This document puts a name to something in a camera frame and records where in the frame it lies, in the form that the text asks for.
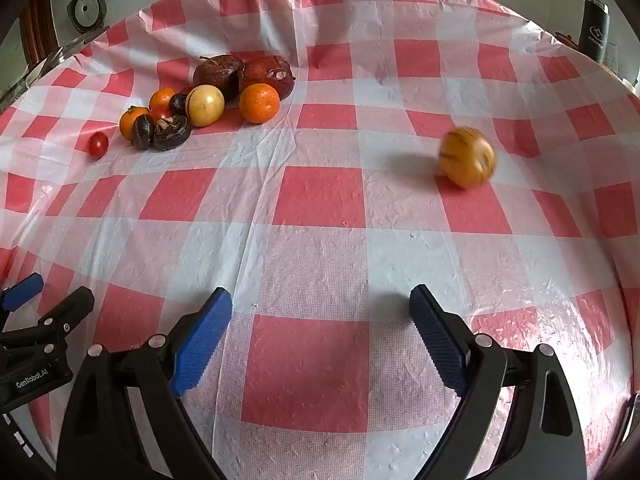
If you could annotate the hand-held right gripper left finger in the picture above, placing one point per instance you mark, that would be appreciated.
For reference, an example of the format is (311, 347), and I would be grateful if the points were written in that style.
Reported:
(202, 345)

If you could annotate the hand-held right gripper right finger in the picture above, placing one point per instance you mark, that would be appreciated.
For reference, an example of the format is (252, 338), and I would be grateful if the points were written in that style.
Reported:
(440, 345)

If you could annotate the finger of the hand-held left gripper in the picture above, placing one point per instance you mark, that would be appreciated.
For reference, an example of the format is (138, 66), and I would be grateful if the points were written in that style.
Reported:
(65, 312)
(20, 292)

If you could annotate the red cherry tomato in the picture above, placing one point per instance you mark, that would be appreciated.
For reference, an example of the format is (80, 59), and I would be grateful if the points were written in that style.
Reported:
(161, 112)
(98, 144)

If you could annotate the orange-yellow striped melon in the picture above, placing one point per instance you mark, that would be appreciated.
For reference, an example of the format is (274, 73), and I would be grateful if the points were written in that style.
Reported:
(467, 157)

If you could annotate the dark purple round fruit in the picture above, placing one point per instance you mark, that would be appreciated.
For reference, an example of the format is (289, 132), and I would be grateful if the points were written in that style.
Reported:
(142, 131)
(177, 104)

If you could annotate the pale yellow round melon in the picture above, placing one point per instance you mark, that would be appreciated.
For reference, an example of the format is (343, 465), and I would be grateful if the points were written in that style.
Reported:
(204, 105)

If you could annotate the dark red pomegranate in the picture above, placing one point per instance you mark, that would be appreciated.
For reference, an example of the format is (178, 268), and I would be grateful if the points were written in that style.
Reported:
(266, 76)
(217, 76)

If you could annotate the red white checkered tablecloth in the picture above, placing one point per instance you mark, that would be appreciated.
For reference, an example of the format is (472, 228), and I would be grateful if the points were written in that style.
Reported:
(320, 260)

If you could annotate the small orange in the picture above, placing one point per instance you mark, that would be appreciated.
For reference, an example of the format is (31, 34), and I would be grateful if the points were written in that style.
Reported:
(162, 97)
(131, 122)

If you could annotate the split dark purple fruit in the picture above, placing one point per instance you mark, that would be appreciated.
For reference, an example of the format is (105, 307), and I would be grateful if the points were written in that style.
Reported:
(172, 135)

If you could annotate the large orange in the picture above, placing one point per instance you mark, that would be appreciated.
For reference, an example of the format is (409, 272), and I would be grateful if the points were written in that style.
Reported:
(259, 103)

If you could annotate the round dial scale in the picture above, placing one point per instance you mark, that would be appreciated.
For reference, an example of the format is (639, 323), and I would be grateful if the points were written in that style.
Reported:
(87, 8)

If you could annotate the black bottle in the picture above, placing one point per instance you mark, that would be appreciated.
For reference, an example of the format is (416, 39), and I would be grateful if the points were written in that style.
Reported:
(594, 30)

